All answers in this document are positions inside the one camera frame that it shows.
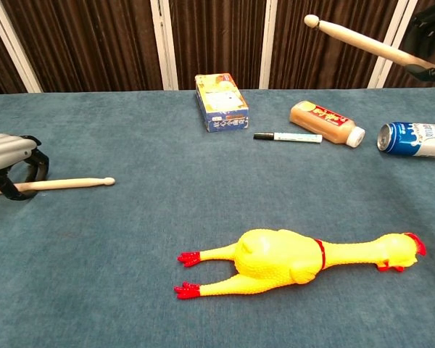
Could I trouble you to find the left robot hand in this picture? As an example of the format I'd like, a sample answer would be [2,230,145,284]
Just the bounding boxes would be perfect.
[0,131,50,201]

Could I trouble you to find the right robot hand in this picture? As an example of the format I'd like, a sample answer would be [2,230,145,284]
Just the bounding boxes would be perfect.
[402,0,435,86]

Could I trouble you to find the wooden drumstick dark ringed tip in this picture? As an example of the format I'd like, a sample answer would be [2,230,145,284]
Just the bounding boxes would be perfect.
[304,14,435,70]

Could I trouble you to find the plain wooden drumstick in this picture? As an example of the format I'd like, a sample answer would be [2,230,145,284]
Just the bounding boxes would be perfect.
[0,176,116,196]

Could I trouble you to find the blue white drink can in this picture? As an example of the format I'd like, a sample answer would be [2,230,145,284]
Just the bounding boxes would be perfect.
[376,121,435,158]

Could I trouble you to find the brown drink bottle white cap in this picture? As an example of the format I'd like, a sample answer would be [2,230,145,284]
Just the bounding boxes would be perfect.
[289,100,366,149]

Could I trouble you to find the blue felt table cover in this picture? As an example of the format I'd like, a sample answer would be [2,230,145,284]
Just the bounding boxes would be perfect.
[0,88,435,348]

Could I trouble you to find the white marker black cap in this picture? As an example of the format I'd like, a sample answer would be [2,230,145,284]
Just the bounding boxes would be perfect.
[253,131,323,144]

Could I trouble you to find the blue white carton box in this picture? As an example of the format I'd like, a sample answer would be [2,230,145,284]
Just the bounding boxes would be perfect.
[194,72,250,133]

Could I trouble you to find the yellow rubber chicken toy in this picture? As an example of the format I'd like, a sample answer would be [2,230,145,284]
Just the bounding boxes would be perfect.
[173,228,427,300]

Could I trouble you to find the brown folding screen white frame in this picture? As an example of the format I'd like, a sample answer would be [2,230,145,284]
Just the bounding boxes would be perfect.
[0,0,435,98]

